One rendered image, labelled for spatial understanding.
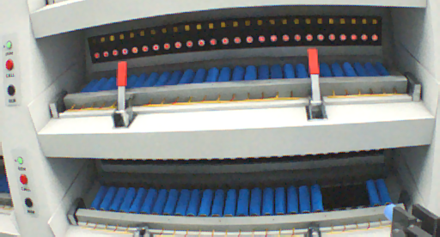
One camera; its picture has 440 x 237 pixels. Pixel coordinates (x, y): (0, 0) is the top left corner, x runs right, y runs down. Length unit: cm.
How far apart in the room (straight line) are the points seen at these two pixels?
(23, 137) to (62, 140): 8
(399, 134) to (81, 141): 46
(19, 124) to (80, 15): 21
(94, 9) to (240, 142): 28
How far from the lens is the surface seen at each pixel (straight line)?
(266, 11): 67
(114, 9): 53
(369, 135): 49
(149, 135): 50
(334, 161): 66
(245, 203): 60
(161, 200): 64
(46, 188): 62
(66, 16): 56
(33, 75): 60
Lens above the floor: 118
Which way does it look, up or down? 7 degrees down
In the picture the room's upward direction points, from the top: 4 degrees counter-clockwise
